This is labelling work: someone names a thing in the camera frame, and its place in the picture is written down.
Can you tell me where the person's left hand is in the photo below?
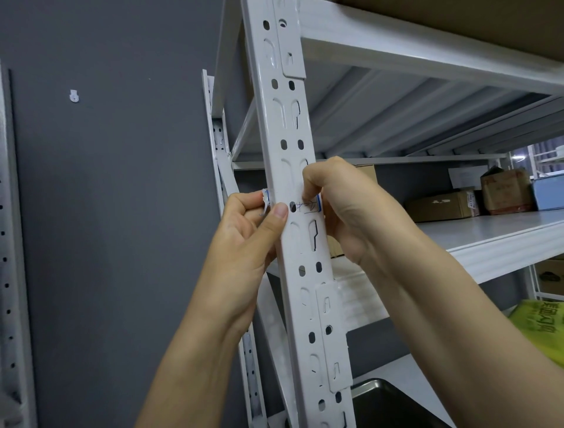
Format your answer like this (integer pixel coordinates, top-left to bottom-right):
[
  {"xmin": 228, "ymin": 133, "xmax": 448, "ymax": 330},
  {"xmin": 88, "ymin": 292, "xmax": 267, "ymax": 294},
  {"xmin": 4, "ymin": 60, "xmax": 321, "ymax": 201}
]
[{"xmin": 206, "ymin": 191, "xmax": 290, "ymax": 337}]

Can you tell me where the person's right hand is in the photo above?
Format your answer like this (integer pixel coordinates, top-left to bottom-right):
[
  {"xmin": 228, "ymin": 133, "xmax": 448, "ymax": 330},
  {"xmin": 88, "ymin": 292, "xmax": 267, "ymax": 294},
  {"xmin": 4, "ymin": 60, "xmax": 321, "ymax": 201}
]
[{"xmin": 302, "ymin": 156, "xmax": 420, "ymax": 273}]

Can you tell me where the white label sticker blue border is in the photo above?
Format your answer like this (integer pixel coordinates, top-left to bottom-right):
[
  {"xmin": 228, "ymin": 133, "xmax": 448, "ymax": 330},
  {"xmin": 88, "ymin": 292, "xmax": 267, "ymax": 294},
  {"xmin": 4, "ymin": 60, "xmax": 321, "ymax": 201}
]
[{"xmin": 263, "ymin": 188, "xmax": 323, "ymax": 218}]

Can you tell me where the person's right forearm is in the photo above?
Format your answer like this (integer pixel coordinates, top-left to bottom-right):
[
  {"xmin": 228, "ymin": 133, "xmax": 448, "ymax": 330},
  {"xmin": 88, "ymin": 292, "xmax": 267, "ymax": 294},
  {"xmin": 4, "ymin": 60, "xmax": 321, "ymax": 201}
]
[{"xmin": 363, "ymin": 227, "xmax": 564, "ymax": 428}]

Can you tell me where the person's left forearm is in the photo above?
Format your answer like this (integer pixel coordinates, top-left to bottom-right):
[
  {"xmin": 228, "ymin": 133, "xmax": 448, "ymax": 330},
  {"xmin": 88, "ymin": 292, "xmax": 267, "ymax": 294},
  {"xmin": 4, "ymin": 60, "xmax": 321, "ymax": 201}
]
[{"xmin": 132, "ymin": 309, "xmax": 258, "ymax": 428}]

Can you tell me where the plain brown cardboard box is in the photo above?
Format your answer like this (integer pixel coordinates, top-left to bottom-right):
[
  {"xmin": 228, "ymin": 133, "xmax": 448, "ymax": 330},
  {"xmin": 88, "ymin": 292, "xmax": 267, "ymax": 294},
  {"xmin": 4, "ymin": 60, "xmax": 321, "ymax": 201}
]
[{"xmin": 351, "ymin": 164, "xmax": 378, "ymax": 185}]

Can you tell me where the flat brown cardboard box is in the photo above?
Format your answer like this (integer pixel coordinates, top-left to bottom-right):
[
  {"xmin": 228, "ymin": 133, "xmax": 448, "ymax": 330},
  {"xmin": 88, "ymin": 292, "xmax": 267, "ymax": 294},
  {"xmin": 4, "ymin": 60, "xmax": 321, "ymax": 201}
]
[{"xmin": 404, "ymin": 189, "xmax": 481, "ymax": 224}]

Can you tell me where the white metal shelf rack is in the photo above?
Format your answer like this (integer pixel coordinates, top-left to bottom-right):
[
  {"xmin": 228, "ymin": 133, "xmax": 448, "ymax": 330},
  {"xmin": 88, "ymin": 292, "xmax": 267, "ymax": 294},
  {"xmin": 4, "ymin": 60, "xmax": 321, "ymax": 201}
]
[{"xmin": 211, "ymin": 0, "xmax": 564, "ymax": 428}]

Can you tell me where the white paper box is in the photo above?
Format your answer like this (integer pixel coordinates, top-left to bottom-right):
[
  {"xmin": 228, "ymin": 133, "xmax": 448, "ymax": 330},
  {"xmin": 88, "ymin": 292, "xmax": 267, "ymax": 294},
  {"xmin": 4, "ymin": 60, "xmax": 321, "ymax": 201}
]
[{"xmin": 449, "ymin": 166, "xmax": 492, "ymax": 191}]

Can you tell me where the brown cardboard box red print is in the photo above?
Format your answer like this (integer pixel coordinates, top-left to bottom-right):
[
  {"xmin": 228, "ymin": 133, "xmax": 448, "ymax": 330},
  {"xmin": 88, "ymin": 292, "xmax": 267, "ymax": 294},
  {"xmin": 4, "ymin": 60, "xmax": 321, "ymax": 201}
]
[{"xmin": 479, "ymin": 166, "xmax": 536, "ymax": 216}]

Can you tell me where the dark metal tray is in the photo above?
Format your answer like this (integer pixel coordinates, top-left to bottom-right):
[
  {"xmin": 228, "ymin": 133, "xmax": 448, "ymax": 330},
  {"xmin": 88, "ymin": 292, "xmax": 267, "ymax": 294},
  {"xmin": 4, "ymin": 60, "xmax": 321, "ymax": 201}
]
[{"xmin": 350, "ymin": 378, "xmax": 455, "ymax": 428}]

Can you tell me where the blue plastic box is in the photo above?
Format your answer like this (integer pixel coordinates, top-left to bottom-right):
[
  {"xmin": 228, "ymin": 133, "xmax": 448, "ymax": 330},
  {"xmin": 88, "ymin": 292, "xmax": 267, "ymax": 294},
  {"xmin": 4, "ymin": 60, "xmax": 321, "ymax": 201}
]
[{"xmin": 530, "ymin": 175, "xmax": 564, "ymax": 211}]

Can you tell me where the white background rack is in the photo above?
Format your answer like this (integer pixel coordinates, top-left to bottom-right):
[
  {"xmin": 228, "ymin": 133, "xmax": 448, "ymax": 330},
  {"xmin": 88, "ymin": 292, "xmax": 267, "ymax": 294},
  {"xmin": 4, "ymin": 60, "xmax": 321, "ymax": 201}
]
[{"xmin": 509, "ymin": 135, "xmax": 564, "ymax": 178}]

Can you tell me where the brown cardboard box black print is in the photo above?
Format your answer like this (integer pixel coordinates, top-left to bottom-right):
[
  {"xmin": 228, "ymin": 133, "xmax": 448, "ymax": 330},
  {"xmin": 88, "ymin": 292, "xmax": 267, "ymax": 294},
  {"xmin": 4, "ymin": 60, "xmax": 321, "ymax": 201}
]
[{"xmin": 534, "ymin": 259, "xmax": 564, "ymax": 297}]

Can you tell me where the yellow green plastic bag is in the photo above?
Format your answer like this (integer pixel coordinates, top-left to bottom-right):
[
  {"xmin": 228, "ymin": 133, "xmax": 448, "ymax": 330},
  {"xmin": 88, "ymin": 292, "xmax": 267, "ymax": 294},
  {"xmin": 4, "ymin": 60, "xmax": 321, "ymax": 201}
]
[{"xmin": 508, "ymin": 299, "xmax": 564, "ymax": 369}]

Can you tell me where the white perforated metal upright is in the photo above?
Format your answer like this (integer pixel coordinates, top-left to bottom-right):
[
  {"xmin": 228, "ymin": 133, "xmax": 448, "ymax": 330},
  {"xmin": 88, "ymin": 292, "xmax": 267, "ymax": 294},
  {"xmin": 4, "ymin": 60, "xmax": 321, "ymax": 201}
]
[{"xmin": 0, "ymin": 62, "xmax": 37, "ymax": 428}]

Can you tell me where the leaning white slotted metal post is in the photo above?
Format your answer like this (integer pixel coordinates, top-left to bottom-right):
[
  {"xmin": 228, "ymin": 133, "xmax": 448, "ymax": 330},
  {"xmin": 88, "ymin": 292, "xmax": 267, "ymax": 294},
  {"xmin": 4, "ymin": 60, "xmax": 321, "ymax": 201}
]
[{"xmin": 201, "ymin": 69, "xmax": 270, "ymax": 428}]

